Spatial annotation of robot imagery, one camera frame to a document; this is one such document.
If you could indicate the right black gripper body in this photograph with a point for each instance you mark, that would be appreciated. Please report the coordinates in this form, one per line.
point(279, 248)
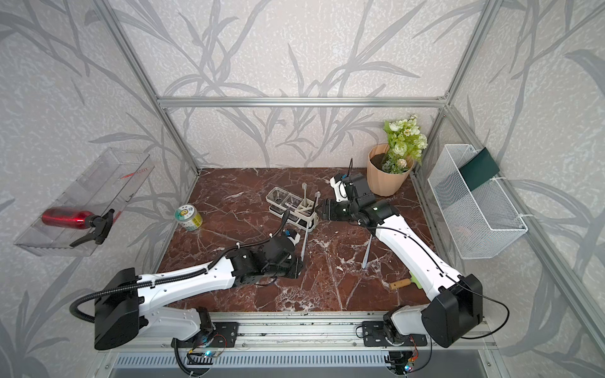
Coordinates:
point(339, 211)

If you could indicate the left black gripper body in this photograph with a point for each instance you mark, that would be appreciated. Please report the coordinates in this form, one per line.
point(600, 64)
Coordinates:
point(287, 268)

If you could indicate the blue grey toothbrush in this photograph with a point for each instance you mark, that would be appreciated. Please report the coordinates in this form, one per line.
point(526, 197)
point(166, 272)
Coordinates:
point(367, 253)

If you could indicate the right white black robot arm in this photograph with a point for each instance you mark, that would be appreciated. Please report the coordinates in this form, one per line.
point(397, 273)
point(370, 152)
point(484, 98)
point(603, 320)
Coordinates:
point(456, 302)

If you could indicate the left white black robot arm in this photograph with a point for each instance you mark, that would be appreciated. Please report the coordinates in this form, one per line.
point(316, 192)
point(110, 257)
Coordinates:
point(132, 306)

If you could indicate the beige ribbed flower pot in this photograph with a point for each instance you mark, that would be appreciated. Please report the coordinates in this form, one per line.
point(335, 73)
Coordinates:
point(381, 183)

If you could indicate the green white artificial flowers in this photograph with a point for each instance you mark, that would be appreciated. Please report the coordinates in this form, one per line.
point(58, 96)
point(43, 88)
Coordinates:
point(406, 145)

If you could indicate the green toy garden fork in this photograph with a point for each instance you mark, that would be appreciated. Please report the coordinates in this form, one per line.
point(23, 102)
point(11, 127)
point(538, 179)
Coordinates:
point(405, 283)

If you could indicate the small green tin can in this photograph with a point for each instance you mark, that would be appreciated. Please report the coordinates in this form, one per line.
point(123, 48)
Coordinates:
point(188, 217)

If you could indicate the red spray bottle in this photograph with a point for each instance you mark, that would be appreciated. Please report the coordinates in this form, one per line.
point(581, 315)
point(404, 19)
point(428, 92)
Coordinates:
point(72, 218)

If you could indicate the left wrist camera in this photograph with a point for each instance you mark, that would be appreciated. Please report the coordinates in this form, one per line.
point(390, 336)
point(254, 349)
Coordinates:
point(292, 235)

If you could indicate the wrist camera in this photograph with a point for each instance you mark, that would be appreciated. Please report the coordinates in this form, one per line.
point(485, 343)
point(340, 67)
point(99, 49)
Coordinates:
point(292, 235)
point(337, 185)

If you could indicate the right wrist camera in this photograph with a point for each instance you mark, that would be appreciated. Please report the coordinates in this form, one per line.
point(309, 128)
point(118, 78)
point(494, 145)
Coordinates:
point(337, 185)

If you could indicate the aluminium mounting rail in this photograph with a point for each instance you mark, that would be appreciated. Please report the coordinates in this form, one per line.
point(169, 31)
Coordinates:
point(262, 331)

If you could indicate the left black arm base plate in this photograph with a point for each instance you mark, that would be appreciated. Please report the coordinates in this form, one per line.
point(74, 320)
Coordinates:
point(217, 335)

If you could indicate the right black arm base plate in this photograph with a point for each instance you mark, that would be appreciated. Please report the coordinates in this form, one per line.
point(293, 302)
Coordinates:
point(380, 334)

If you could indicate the white wire mesh basket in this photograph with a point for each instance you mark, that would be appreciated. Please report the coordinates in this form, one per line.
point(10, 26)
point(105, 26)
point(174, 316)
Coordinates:
point(483, 222)

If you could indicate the clear plastic wall shelf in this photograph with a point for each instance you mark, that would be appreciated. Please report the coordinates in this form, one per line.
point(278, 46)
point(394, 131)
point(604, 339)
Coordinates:
point(111, 182)

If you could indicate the aluminium frame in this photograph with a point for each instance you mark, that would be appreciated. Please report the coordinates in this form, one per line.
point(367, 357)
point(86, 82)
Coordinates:
point(585, 308)

